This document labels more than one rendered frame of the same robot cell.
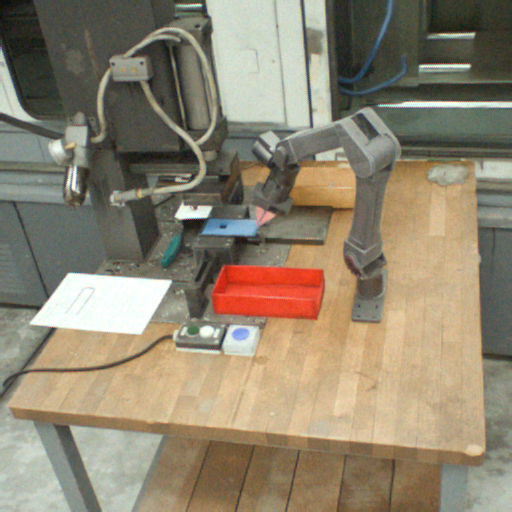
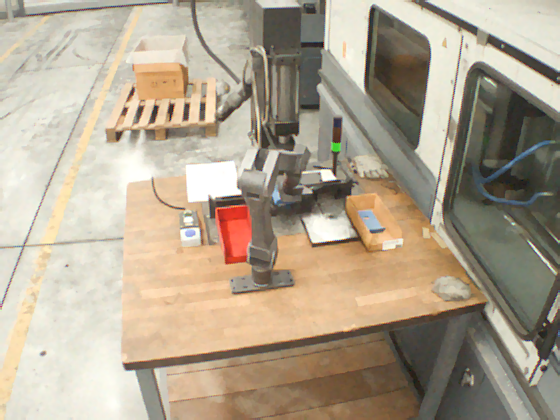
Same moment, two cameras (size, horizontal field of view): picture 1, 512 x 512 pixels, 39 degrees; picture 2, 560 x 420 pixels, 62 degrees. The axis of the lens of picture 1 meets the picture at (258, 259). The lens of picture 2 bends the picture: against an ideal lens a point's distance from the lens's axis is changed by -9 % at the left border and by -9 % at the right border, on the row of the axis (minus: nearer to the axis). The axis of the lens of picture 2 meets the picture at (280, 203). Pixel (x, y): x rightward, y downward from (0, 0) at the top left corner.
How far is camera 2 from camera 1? 1.52 m
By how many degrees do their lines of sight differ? 49
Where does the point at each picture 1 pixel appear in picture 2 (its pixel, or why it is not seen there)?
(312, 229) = (321, 235)
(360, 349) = (201, 290)
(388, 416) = (143, 314)
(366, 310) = (240, 283)
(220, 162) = (278, 146)
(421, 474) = not seen: outside the picture
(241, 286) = (246, 224)
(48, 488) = not seen: hidden behind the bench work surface
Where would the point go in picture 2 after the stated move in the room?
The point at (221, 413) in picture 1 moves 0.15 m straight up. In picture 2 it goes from (133, 248) to (126, 212)
